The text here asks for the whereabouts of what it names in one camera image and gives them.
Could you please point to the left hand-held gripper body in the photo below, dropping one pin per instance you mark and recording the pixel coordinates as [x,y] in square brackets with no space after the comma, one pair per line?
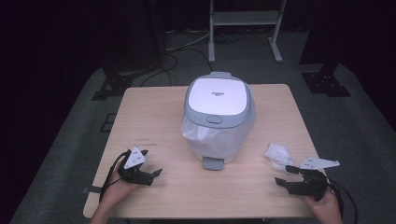
[134,174]

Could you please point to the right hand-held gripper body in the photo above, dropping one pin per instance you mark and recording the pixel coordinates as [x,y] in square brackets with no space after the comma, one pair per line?
[313,185]

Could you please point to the white paper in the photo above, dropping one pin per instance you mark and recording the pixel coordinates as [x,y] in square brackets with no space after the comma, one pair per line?
[278,154]

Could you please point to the white trash can grey lid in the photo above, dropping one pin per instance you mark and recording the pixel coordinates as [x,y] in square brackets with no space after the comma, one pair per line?
[218,96]

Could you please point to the person's left hand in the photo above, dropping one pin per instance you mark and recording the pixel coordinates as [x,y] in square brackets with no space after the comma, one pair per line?
[116,189]

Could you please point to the person's right hand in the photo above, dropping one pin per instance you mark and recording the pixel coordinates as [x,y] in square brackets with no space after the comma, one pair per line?
[327,210]

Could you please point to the grey tape strip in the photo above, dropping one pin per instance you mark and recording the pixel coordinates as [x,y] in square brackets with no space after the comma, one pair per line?
[92,189]

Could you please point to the dark floor outlet panel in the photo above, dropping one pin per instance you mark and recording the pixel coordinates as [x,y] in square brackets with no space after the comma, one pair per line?
[108,123]

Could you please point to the white plastic trash bag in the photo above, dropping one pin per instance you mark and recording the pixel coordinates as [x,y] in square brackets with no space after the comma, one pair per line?
[218,143]

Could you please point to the black stand base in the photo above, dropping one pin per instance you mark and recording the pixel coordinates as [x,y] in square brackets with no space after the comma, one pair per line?
[325,84]
[115,84]

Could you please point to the white metal stand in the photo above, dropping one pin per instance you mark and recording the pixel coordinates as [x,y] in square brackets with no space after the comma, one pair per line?
[244,17]

